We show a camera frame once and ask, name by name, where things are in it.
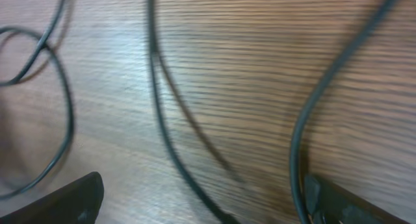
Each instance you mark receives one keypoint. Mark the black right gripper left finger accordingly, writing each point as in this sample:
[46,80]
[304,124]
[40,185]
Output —
[78,202]

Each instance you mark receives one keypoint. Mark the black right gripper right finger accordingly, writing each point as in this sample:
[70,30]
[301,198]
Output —
[328,203]

